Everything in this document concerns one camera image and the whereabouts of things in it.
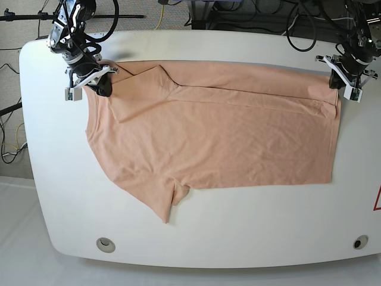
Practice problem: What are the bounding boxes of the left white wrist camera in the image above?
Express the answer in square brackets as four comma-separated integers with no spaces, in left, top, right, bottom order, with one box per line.
[343,86,363,102]

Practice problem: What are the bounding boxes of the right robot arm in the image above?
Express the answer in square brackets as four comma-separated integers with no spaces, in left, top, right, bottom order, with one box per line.
[48,1,120,100]

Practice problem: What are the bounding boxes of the left grey table grommet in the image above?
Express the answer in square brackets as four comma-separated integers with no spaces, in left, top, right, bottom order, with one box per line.
[96,238,115,253]

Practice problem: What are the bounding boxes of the white cable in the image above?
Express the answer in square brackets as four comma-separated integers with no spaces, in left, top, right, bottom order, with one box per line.
[281,14,299,36]

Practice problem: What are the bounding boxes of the red triangle sticker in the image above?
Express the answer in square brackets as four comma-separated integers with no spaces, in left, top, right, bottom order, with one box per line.
[373,187,381,211]

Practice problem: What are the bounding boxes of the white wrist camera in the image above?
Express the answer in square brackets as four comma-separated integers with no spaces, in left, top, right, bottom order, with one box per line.
[343,86,363,102]
[65,88,82,101]

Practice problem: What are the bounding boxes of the yellow cable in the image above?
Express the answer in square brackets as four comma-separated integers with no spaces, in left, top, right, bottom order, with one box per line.
[155,4,165,30]

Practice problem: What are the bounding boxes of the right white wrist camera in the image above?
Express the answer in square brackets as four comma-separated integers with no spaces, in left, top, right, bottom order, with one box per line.
[65,88,82,101]

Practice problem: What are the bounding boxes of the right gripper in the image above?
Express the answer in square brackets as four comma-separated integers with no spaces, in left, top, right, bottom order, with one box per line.
[66,55,118,97]

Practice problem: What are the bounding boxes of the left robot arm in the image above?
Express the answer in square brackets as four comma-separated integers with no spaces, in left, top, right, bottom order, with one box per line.
[316,1,380,96]

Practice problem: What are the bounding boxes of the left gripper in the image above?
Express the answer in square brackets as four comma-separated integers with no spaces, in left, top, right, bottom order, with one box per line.
[315,47,377,90]

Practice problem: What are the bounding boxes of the peach pink T-shirt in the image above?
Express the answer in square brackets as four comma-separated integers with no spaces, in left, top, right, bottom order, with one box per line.
[86,61,341,222]

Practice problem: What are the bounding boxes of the right black table grommet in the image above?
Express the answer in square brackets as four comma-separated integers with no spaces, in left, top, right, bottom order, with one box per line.
[353,235,369,250]

